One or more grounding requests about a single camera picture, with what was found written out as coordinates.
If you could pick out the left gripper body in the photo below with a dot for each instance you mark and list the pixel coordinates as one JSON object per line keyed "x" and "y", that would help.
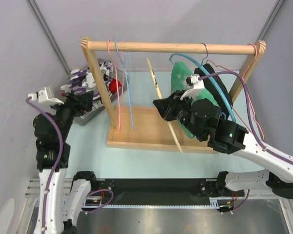
{"x": 67, "y": 112}

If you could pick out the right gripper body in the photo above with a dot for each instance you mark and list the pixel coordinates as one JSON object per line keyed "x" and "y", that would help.
{"x": 182, "y": 107}

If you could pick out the purple camouflage trousers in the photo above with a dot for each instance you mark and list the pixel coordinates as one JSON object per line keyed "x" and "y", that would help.
{"x": 82, "y": 80}

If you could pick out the red trousers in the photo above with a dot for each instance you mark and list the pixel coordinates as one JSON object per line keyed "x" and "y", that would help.
{"x": 114, "y": 85}

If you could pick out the cream wooden hanger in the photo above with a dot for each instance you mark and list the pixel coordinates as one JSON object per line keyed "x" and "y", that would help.
{"x": 158, "y": 92}

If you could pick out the light blue wire hanger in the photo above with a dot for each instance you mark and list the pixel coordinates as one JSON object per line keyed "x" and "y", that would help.
{"x": 123, "y": 62}

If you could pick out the black white print trousers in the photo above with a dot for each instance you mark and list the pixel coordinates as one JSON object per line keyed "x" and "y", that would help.
{"x": 97, "y": 107}

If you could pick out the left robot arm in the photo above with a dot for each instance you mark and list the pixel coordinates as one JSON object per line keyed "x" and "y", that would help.
{"x": 51, "y": 131}

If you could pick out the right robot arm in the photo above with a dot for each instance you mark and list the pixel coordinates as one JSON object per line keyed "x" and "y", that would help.
{"x": 202, "y": 119}

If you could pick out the green tie-dye trousers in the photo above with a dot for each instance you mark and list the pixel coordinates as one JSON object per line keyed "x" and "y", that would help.
{"x": 178, "y": 82}

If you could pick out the blue plastic hanger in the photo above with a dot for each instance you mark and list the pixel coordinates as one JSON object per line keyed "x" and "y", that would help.
{"x": 219, "y": 91}

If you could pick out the clear plastic bin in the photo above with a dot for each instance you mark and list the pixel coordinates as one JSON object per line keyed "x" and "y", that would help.
{"x": 122, "y": 80}

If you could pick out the wooden clothes rack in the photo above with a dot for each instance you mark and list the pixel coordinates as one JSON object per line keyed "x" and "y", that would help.
{"x": 141, "y": 127}

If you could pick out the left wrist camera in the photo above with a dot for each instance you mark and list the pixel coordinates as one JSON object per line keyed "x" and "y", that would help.
{"x": 46, "y": 96}

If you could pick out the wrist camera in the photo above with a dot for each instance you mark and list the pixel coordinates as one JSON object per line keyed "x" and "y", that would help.
{"x": 196, "y": 86}
{"x": 46, "y": 96}

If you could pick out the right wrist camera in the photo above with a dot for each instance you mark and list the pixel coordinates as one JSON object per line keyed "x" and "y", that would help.
{"x": 196, "y": 86}

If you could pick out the aluminium rail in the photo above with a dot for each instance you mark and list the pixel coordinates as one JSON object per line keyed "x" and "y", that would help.
{"x": 258, "y": 195}

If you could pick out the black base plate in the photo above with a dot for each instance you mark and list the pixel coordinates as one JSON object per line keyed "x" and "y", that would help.
{"x": 195, "y": 186}

